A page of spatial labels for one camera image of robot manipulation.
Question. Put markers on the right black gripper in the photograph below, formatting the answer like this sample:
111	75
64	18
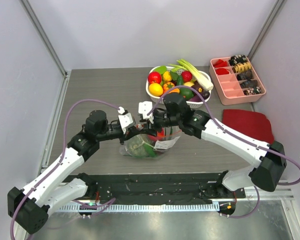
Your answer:
149	124

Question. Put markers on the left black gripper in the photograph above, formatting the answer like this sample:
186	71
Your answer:
131	132

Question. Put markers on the clear zip top bag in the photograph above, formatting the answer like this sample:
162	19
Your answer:
172	134

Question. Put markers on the green cucumber toy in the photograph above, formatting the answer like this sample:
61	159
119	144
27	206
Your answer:
150	150

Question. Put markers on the green melon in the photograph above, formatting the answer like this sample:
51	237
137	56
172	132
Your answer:
136	146

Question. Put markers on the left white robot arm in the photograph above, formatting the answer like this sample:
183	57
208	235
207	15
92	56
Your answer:
31	206

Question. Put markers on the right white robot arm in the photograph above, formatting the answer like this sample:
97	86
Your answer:
266	160

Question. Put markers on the yellow lemon toy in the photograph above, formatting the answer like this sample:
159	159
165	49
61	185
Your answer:
155	89

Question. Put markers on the orange carrot toy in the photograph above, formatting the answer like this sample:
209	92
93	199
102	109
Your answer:
177	90

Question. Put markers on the orange bell pepper toy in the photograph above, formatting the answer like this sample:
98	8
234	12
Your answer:
168	85

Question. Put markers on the white plastic basket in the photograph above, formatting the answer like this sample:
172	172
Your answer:
175	98

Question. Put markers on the red apple toy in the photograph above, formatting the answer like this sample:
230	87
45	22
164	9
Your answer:
154	77

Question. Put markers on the yellow bell pepper toy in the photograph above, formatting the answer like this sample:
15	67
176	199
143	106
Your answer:
166	77

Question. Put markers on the green lime toy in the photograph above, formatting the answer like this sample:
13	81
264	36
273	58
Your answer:
160	69

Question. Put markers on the purple eggplant toy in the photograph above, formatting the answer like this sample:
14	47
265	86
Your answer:
205	95

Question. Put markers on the white corn toy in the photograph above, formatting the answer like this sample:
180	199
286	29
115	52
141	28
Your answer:
202	78

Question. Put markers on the pink divided organizer tray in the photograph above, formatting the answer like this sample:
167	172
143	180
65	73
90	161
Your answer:
231	86

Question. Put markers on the red folded cloth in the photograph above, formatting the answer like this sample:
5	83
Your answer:
253	124

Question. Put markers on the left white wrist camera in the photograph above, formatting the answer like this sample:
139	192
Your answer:
126	119

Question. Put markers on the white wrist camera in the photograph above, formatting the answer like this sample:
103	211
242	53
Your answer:
126	119
144	109

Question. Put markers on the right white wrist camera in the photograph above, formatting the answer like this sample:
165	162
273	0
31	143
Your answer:
144	109

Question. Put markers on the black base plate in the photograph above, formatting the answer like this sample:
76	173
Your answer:
158	189

